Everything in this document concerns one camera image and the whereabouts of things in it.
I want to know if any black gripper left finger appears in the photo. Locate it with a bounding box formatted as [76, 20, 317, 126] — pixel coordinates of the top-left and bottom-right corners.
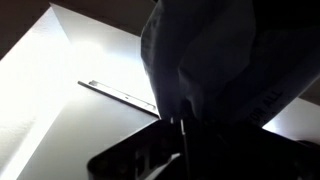
[87, 119, 188, 180]

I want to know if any blue grey cloth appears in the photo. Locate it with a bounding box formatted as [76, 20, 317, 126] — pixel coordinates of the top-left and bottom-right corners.
[139, 0, 320, 130]

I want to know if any thin metal strip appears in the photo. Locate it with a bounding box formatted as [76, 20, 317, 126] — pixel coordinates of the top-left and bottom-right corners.
[77, 79, 160, 118]

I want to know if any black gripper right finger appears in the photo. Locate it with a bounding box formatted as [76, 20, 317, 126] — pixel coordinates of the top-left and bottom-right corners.
[185, 120, 320, 180]

